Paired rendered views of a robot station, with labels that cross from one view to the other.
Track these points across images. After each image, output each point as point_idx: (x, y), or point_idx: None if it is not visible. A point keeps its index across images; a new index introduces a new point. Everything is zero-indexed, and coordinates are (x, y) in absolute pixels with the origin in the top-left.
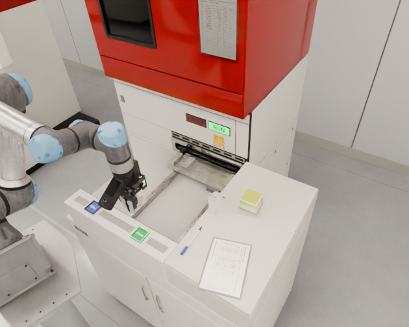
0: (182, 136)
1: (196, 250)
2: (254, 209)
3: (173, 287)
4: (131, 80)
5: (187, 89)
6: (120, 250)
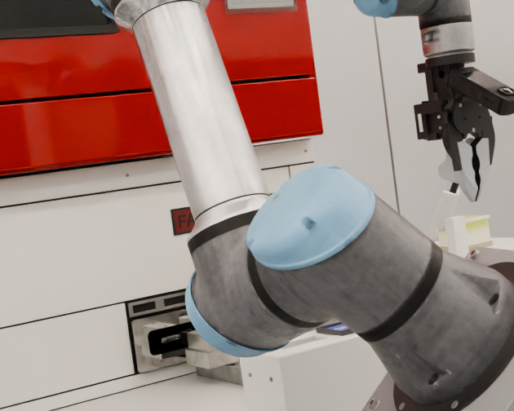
0: (166, 298)
1: None
2: (488, 227)
3: None
4: (25, 156)
5: None
6: None
